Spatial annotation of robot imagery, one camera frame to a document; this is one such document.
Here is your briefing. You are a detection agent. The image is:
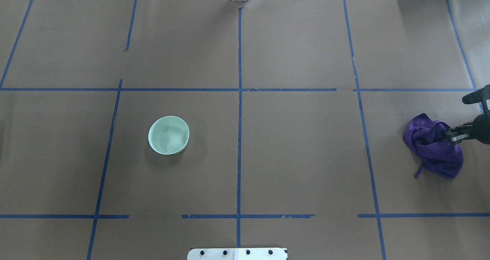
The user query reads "purple microfiber cloth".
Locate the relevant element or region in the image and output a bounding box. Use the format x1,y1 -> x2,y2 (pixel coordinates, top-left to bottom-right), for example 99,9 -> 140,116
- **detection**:
403,113 -> 464,179

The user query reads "mint green bowl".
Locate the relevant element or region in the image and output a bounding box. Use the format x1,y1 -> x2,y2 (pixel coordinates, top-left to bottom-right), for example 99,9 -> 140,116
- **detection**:
148,116 -> 190,155

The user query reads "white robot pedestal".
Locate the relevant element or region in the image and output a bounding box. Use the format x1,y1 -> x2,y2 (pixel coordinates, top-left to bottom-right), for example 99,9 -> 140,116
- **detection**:
187,247 -> 289,260

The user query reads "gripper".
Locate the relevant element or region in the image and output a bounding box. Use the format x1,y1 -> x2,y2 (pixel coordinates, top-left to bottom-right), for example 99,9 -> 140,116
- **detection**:
445,114 -> 490,145

